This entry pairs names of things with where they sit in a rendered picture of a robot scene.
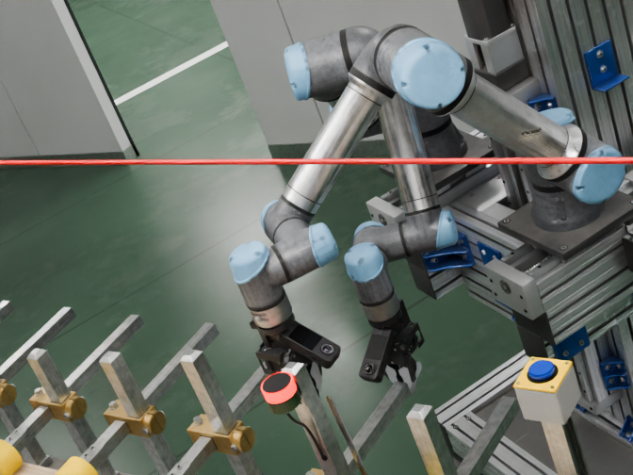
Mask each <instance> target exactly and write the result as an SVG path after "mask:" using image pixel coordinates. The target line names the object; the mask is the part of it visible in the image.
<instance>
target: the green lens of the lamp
mask: <svg viewBox="0 0 633 475"><path fill-rule="evenodd" d="M300 401H301V396H300V392H299V391H298V388H297V390H296V393H295V395H294V396H293V397H292V398H291V399H290V400H288V401H286V402H283V403H280V404H271V403H269V402H267V404H268V407H269V409H270V411H271V412H272V413H273V414H277V415H281V414H286V413H288V412H291V411H292V410H294V409H295V408H296V407H298V405H299V404H300Z"/></svg>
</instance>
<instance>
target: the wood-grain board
mask: <svg viewBox="0 0 633 475"><path fill-rule="evenodd" d="M57 472H58V470H55V469H51V468H48V467H40V466H36V465H32V464H28V463H24V462H23V464H22V465H21V466H20V467H19V468H18V469H17V470H16V471H15V472H14V473H13V474H12V475H55V474H56V473H57Z"/></svg>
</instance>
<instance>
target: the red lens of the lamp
mask: <svg viewBox="0 0 633 475"><path fill-rule="evenodd" d="M285 373H287V374H289V375H290V376H291V381H290V383H289V385H288V386H287V387H286V388H285V389H283V390H282V391H279V392H276V393H267V392H265V391H264V390H263V389H262V385H263V383H262V384H261V391H262V393H263V395H264V397H265V399H266V401H267V402H269V403H281V402H284V401H287V400H288V399H290V398H291V397H292V396H293V395H294V394H295V392H296V390H297V386H296V384H295V381H294V379H293V377H292V375H291V374H290V373H288V372H285Z"/></svg>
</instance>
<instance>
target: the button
mask: <svg viewBox="0 0 633 475"><path fill-rule="evenodd" d="M554 372H555V366H554V364H553V363H552V362H551V361H548V360H539V361H536V362H534V363H533V364H532V365H531V366H530V367H529V368H528V374H529V376H530V378H532V379H534V380H545V379H547V378H549V377H550V376H552V375H553V374H554Z"/></svg>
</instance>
